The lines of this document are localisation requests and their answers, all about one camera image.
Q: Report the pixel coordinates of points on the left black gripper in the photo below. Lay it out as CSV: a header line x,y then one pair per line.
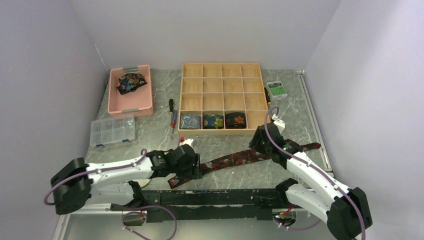
x,y
194,172

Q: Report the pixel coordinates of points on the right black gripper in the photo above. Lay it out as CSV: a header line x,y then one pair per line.
x,y
254,143

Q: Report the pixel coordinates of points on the dark red floral tie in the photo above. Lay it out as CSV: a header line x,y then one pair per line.
x,y
231,160

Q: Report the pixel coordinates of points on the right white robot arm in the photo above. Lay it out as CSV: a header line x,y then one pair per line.
x,y
344,209

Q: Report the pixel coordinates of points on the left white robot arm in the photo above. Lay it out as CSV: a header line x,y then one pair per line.
x,y
117,183

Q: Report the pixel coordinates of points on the white tape roll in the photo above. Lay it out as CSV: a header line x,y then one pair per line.
x,y
143,182

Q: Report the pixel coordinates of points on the black orange rolled tie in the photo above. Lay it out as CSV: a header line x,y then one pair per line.
x,y
235,120

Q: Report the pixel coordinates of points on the blue grey rolled tie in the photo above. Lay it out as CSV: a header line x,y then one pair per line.
x,y
190,122

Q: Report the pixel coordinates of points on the thin black yellow screwdriver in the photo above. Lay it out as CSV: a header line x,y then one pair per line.
x,y
267,97

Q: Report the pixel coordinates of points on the navy yellow rolled tie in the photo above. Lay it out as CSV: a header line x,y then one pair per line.
x,y
213,121

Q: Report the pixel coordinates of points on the blue red screwdriver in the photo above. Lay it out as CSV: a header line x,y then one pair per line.
x,y
173,122

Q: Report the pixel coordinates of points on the green white small box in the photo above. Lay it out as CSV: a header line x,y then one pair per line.
x,y
276,91

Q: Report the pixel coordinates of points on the wooden compartment tray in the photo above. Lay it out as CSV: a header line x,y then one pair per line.
x,y
221,88

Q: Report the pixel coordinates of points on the clear plastic screw box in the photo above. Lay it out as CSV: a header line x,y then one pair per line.
x,y
112,130

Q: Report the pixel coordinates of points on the pink plastic basket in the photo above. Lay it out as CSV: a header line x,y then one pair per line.
x,y
138,103

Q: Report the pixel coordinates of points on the black floral tie in basket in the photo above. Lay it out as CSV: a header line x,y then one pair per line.
x,y
130,82

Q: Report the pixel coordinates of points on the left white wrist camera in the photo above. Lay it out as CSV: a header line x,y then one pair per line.
x,y
187,141

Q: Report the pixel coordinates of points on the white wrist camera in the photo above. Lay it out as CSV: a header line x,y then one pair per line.
x,y
187,141
280,124

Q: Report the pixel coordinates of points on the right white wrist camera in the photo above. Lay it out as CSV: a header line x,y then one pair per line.
x,y
280,124

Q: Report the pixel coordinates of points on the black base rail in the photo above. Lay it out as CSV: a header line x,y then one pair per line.
x,y
258,203

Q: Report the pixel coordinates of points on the aluminium rail at right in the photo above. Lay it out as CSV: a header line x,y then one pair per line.
x,y
315,125

